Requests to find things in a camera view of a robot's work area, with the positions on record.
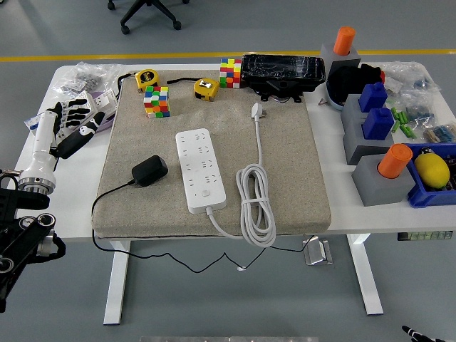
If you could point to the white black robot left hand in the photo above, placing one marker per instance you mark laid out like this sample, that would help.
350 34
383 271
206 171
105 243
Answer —
44 142

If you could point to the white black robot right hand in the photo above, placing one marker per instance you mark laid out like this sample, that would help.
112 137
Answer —
418 337

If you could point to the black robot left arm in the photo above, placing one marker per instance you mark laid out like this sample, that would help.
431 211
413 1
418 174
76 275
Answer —
21 231

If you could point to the white circuit breaker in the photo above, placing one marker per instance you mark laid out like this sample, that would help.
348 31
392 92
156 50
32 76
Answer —
31 123

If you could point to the purple plastic tray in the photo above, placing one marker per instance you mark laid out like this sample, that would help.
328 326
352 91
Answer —
107 123

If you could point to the clear bag of metal parts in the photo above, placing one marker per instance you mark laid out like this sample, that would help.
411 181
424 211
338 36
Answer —
85 76

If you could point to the white table leg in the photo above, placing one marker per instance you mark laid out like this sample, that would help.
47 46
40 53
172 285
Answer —
365 274
117 285

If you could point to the black table control panel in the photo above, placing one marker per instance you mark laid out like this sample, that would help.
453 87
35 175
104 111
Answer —
424 236

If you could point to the multicoloured puzzle cube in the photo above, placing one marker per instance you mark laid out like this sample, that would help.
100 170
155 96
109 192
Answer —
157 102
230 73

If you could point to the yellow tape measure black label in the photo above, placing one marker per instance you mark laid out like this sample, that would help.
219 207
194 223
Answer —
147 78

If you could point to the blue plastic bin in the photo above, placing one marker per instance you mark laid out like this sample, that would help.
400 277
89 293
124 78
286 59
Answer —
427 199

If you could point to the grey plastic block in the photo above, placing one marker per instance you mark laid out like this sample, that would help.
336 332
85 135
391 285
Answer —
381 189
363 149
351 107
338 64

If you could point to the yellow lemon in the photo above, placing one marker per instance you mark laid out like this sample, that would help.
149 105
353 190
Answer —
431 170

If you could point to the black office chair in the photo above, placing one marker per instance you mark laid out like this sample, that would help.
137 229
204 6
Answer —
149 10

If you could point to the yellow tape measure chrome clip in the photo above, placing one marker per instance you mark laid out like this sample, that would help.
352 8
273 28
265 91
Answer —
206 89

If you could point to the orange plastic cylinder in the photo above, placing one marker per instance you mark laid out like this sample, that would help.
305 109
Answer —
394 160
344 41

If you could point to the small black white toy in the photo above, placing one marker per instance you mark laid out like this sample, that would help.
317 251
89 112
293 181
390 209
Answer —
424 151

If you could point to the clear bag of terminals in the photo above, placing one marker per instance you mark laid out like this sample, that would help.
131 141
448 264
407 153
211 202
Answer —
440 133

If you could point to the blue plastic block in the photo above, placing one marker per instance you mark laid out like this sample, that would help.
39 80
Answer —
378 124
372 97

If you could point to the grey-brown mat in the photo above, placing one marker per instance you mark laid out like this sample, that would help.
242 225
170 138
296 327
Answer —
285 160

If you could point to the clear bag of blue parts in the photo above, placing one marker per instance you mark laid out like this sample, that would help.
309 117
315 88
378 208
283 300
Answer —
420 112

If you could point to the black box in plastic wrap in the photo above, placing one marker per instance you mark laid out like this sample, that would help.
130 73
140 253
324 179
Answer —
281 69

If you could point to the pale blue rimmed base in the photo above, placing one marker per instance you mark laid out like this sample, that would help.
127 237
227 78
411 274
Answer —
335 101

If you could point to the small metal clip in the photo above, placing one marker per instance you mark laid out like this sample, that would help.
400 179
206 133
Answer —
323 102

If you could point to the clear bag of white parts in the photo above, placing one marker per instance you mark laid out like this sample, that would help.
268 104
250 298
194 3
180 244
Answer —
409 76

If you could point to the small red plastic piece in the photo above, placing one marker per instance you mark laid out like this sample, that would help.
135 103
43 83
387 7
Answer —
382 75

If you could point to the black fabric bundle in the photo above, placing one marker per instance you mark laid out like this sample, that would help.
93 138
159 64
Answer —
351 80

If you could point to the white wall socket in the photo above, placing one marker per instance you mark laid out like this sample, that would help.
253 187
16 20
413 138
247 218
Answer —
107 101
90 101

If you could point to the silver metal bracket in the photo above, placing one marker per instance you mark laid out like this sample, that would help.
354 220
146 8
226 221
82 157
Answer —
317 253

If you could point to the green plastic wall anchor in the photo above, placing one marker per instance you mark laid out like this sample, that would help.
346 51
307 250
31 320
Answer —
399 116
396 127
410 132
405 128
394 113
404 117

